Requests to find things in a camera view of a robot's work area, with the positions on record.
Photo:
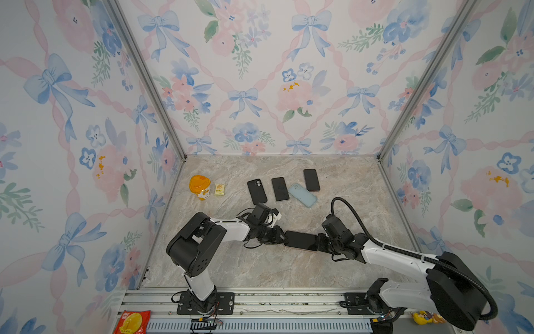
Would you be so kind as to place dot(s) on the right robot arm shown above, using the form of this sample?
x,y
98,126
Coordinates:
x,y
443,284

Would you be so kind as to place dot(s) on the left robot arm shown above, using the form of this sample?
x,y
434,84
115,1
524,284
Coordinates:
x,y
192,249

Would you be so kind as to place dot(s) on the orange lid yogurt cup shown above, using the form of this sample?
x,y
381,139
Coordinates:
x,y
200,186

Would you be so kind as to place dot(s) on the black phone far right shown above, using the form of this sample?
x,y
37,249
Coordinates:
x,y
311,180

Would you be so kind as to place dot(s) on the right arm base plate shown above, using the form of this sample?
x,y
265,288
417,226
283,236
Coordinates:
x,y
358,303

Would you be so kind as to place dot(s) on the black phone middle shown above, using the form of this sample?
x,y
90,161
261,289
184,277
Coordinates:
x,y
280,189

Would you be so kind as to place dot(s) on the black phone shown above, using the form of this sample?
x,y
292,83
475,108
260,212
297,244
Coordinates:
x,y
280,189
311,180

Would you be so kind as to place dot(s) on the aluminium rail frame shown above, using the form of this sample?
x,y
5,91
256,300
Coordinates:
x,y
266,310

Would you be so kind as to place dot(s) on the black phone case with camera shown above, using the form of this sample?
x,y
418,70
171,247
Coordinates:
x,y
257,191

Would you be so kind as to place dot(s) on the light blue phone case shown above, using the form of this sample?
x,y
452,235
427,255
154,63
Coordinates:
x,y
302,195

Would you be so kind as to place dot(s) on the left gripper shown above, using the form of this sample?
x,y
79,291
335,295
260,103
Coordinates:
x,y
276,238

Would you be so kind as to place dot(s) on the small yellow snack packet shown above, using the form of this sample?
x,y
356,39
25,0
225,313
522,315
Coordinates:
x,y
219,190

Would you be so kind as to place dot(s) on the yellow and brown plush toy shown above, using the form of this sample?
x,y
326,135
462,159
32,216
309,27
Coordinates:
x,y
423,318

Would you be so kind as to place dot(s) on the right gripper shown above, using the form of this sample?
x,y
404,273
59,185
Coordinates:
x,y
321,237

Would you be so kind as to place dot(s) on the black phone screen up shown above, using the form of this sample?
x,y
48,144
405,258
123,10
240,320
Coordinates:
x,y
300,240

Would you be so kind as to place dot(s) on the red chip bag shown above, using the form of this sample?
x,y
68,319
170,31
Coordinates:
x,y
132,322

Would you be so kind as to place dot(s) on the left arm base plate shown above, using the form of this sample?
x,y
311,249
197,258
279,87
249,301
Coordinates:
x,y
217,303

